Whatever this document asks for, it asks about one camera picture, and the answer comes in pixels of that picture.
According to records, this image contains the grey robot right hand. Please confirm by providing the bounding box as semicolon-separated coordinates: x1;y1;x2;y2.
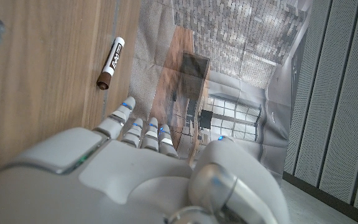
0;96;291;224

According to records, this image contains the printed office backdrop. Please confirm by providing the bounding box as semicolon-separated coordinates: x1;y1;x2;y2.
129;0;313;178

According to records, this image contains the brown dry erase marker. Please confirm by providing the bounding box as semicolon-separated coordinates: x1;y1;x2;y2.
96;36;126;91

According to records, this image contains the grey perforated wall panel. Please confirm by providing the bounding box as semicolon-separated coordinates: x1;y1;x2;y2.
283;0;358;218

